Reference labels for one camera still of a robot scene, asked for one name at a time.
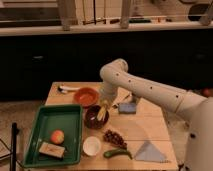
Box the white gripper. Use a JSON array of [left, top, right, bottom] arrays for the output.
[[99, 82, 118, 103]]

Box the yellow banana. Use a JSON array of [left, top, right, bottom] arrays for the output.
[[97, 104, 107, 121]]

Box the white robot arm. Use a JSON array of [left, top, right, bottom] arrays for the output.
[[100, 58, 213, 171]]

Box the orange bowl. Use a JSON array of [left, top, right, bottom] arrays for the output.
[[73, 87, 99, 108]]

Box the dark purple bowl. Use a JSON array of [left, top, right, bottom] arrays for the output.
[[84, 105, 109, 129]]

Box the small white bowl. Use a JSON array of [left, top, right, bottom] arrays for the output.
[[83, 136, 101, 156]]

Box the dark small tool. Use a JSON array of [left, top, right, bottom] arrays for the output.
[[112, 94, 130, 109]]

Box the blue sponge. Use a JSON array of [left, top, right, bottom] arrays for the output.
[[118, 103, 136, 114]]

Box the dark grape bunch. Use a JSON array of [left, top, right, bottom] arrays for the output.
[[103, 130, 127, 149]]

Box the green cucumber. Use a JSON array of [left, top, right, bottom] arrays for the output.
[[103, 148, 132, 159]]

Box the red yellow apple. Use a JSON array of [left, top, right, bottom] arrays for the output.
[[50, 130, 64, 144]]

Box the green plastic tray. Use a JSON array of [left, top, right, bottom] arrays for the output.
[[23, 104, 83, 168]]

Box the grey folded cloth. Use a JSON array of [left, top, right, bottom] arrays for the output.
[[134, 141, 167, 163]]

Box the brown wooden block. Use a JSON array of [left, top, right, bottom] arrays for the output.
[[39, 142, 65, 158]]

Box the black metal stand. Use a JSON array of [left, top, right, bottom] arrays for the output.
[[0, 122, 22, 171]]

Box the white handled brush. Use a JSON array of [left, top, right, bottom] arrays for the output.
[[58, 85, 80, 93]]

